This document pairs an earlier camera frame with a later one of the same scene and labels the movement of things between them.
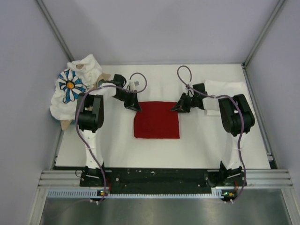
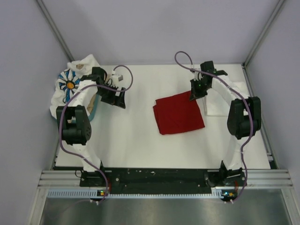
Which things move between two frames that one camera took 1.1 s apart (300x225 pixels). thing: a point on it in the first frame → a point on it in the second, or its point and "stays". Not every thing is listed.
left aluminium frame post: (55, 30) stays
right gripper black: (181, 105) → (195, 94)
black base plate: (162, 181) stays
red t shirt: (156, 120) → (176, 113)
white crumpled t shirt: (87, 69) stays
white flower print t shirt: (64, 102) stays
